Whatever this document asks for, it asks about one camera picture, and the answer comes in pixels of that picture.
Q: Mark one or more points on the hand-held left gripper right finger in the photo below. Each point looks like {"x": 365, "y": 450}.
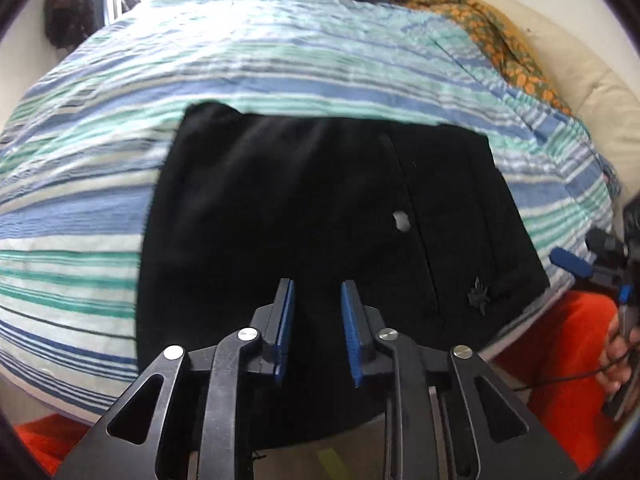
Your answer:
{"x": 350, "y": 330}

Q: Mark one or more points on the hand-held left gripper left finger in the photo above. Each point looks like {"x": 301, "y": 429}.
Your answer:
{"x": 284, "y": 330}

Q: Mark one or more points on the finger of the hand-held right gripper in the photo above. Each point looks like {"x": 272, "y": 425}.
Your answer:
{"x": 570, "y": 261}
{"x": 625, "y": 294}

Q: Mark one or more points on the black pants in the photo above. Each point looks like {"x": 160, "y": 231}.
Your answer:
{"x": 300, "y": 210}

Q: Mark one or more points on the person's right hand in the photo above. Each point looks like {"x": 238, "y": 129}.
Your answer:
{"x": 617, "y": 362}

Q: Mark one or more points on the red-orange cloth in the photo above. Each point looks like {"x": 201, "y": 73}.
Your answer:
{"x": 565, "y": 360}

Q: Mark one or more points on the cream cushion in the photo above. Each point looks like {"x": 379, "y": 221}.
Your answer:
{"x": 590, "y": 75}

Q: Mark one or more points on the orange floral blanket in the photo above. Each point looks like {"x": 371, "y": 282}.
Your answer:
{"x": 500, "y": 40}

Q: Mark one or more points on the blue green striped bed sheet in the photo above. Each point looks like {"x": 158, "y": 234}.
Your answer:
{"x": 100, "y": 160}

